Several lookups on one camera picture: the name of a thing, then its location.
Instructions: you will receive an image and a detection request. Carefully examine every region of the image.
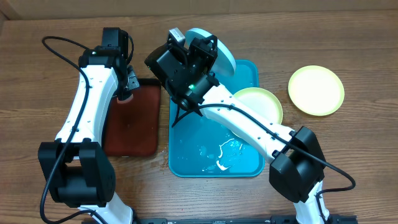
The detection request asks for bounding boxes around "black tray with red water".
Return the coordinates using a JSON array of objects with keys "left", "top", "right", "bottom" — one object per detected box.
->
[{"left": 102, "top": 78, "right": 161, "bottom": 157}]

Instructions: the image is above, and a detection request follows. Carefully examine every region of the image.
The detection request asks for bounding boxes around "dark green scrub sponge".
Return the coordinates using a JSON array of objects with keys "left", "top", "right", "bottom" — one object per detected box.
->
[{"left": 117, "top": 94, "right": 134, "bottom": 104}]

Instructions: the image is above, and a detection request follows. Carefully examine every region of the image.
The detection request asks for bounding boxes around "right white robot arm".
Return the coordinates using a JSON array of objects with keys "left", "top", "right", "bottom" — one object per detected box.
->
[{"left": 144, "top": 35, "right": 329, "bottom": 223}]

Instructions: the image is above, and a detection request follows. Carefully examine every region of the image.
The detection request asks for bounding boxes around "light blue plate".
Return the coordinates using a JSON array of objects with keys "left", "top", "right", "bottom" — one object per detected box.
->
[{"left": 185, "top": 28, "right": 236, "bottom": 77}]

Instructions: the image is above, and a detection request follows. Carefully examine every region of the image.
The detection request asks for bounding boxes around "teal plastic serving tray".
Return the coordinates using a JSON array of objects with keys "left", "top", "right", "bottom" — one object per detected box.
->
[{"left": 168, "top": 59, "right": 266, "bottom": 179}]

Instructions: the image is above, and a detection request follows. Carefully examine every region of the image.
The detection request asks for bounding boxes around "green plate with ketchup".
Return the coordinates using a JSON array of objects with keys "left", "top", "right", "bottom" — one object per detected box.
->
[{"left": 234, "top": 87, "right": 283, "bottom": 124}]

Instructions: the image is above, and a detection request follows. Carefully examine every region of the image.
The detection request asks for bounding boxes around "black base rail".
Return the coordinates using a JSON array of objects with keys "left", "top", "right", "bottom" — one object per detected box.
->
[{"left": 81, "top": 214, "right": 358, "bottom": 224}]

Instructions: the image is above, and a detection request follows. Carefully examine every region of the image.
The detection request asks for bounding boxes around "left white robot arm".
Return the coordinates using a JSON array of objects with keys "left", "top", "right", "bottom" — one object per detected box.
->
[{"left": 38, "top": 27, "right": 139, "bottom": 223}]

